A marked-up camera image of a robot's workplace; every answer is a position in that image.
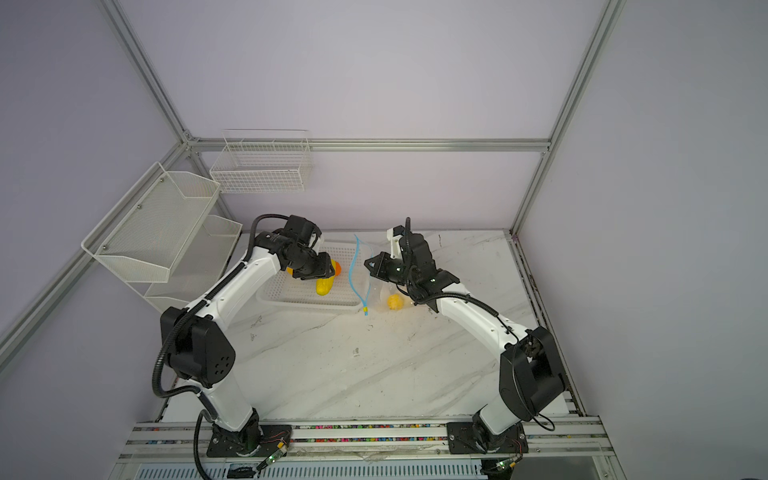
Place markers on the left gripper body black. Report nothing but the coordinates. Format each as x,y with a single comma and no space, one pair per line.
320,267

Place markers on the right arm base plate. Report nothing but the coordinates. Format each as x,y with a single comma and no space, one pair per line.
475,438

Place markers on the white wire wall basket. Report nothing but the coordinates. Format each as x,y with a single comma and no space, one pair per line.
255,161

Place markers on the white mesh shelf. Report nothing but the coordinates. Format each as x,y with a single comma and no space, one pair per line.
144,237
200,267

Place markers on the lower white mesh shelf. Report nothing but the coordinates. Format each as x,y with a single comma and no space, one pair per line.
200,267

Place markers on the yellow lemon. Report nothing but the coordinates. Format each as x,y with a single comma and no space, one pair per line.
395,302

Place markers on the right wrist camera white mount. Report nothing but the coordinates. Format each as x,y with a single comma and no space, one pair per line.
393,236

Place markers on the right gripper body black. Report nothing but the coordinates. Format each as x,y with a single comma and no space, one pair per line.
381,264

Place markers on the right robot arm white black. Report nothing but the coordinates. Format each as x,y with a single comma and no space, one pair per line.
531,372

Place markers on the white plastic perforated basket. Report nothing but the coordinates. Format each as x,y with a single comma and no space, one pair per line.
347,292

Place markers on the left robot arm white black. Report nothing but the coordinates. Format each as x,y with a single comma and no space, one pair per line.
196,356

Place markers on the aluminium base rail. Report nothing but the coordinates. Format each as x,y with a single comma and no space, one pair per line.
578,447

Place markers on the upper white mesh shelf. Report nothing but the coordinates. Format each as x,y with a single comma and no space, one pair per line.
144,237

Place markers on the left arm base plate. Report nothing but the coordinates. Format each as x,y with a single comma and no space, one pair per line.
256,440

